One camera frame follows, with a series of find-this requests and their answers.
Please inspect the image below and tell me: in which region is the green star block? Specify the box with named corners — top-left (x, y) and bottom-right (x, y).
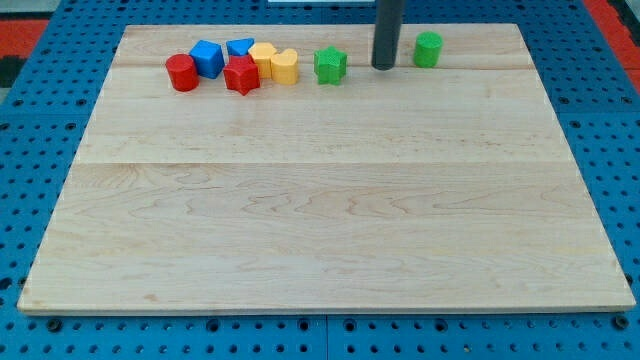
top-left (314, 46), bottom-right (347, 85)

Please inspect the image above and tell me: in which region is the red star block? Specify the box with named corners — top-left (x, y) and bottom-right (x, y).
top-left (223, 55), bottom-right (261, 96)

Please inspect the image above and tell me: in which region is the yellow hexagon block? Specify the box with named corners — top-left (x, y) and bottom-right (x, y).
top-left (248, 42), bottom-right (277, 79)

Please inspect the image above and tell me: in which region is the yellow heart block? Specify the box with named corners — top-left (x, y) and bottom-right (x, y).
top-left (270, 48), bottom-right (299, 85)

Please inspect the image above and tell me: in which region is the light wooden board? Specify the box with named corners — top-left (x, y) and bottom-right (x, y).
top-left (18, 23), bottom-right (635, 316)

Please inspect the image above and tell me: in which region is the blue triangle block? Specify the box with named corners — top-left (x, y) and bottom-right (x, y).
top-left (226, 38), bottom-right (255, 56)

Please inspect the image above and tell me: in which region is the blue cube block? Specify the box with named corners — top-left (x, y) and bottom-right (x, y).
top-left (189, 40), bottom-right (225, 79)

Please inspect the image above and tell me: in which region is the red cylinder block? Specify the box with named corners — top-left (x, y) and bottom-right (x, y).
top-left (165, 54), bottom-right (199, 92)

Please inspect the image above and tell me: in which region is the green cylinder block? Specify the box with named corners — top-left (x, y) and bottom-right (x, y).
top-left (413, 31), bottom-right (444, 68)

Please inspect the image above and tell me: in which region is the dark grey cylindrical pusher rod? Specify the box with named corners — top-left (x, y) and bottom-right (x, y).
top-left (371, 0), bottom-right (406, 71)

